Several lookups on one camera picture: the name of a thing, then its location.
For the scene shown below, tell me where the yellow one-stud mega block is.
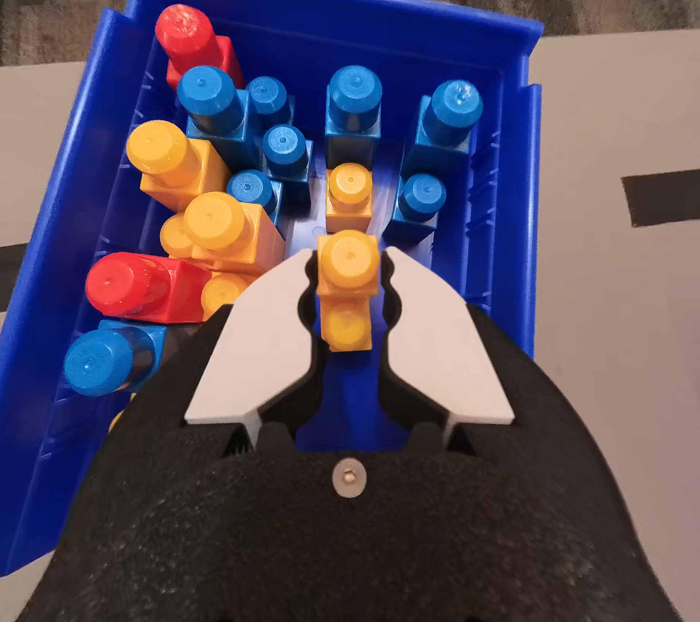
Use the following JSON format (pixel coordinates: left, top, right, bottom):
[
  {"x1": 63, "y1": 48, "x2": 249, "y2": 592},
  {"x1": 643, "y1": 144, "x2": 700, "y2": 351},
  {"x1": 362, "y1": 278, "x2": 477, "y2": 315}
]
[{"x1": 316, "y1": 229, "x2": 381, "y2": 300}]

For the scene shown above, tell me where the pile of mega blocks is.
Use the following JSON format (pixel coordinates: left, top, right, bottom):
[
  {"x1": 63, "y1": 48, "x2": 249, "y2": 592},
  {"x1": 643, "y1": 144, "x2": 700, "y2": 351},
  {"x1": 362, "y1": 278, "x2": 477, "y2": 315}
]
[{"x1": 63, "y1": 4, "x2": 485, "y2": 434}]

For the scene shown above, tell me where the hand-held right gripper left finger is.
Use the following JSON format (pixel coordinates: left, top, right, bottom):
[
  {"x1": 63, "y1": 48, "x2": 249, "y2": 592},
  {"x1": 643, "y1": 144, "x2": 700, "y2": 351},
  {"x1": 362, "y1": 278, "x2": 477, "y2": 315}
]
[{"x1": 183, "y1": 248, "x2": 329, "y2": 449}]

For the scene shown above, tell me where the blue storage bin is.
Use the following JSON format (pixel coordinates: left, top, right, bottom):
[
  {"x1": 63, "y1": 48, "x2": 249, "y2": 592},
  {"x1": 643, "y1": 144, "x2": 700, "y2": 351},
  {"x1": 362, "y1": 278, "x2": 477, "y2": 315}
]
[{"x1": 0, "y1": 0, "x2": 544, "y2": 579}]

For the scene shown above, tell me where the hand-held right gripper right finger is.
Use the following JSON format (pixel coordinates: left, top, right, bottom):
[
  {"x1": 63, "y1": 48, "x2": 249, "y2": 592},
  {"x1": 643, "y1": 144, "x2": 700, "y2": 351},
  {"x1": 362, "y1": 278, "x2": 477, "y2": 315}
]
[{"x1": 377, "y1": 246, "x2": 517, "y2": 449}]

